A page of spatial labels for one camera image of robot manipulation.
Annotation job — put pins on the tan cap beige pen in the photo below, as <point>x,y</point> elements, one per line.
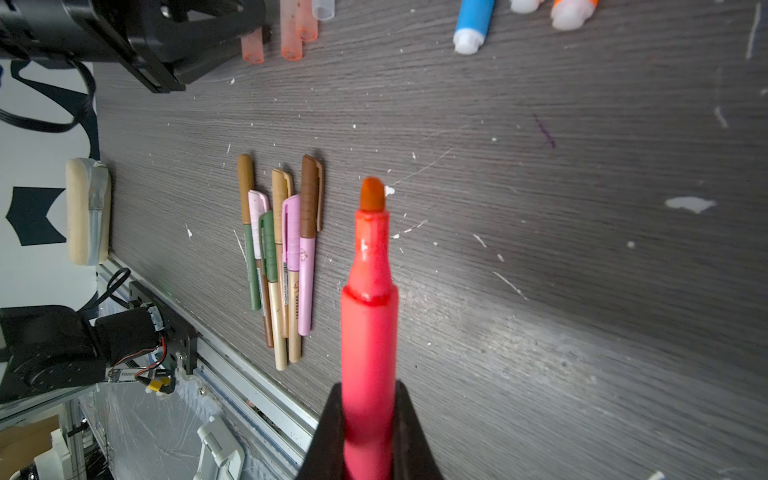
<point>281,190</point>

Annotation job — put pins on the clear red pen cap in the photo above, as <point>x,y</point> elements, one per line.
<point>252,47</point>

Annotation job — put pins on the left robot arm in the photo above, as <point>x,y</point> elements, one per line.
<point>47,348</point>

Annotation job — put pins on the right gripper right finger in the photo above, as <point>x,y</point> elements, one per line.
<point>412,458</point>

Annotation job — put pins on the beige foam pad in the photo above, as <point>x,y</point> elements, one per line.
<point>88,214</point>

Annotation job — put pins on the blue marker pen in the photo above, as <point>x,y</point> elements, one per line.
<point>472,25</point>

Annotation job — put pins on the green cap beige pen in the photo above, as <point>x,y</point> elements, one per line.
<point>269,257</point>

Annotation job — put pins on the clear orange pen cap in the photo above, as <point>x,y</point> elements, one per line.
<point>290,41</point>

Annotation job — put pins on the pink cap beige pen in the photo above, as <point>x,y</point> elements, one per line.
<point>291,234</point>

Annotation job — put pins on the pink-red marker pen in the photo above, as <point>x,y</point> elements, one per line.
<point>369,324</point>

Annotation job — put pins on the white plastic clip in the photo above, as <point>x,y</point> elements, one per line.
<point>221,455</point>

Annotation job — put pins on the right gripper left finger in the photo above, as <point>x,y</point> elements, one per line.
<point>324,459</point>

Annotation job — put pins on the orange marker pen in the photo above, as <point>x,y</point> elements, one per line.
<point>569,15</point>

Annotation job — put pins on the clear pink pen cap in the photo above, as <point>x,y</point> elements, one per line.
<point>306,25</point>

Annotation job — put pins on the gold cap green pen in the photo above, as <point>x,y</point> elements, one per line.
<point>246,177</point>

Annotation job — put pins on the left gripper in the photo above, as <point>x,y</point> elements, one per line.
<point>165,45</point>

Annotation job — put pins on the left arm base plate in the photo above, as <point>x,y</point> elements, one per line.
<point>181,336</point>

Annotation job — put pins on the purple marker pen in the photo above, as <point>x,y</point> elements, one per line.
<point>525,7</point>

